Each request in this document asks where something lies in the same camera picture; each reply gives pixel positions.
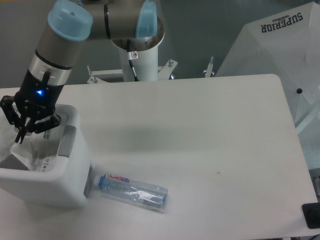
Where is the white plastic wrapper bag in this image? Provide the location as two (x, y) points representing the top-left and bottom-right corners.
(0, 112), (67, 172)

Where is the white plastic trash can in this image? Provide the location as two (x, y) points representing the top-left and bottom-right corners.
(0, 104), (95, 208)

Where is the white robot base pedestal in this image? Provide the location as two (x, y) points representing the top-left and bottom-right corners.
(112, 18), (165, 82)

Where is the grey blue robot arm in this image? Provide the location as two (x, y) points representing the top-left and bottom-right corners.
(0, 0), (158, 144)

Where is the clear plastic water bottle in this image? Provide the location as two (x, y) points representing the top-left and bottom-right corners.
(93, 173), (168, 212)

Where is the white Superior umbrella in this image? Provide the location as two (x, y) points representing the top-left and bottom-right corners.
(217, 2), (320, 169)

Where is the black device at table corner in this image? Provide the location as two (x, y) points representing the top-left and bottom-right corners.
(301, 202), (320, 229)

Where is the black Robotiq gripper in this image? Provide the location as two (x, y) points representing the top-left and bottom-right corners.
(0, 69), (64, 144)

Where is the white metal mounting frame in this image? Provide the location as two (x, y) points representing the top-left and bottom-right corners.
(86, 56), (215, 84)

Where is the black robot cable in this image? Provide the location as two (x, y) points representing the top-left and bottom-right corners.
(125, 38), (140, 82)

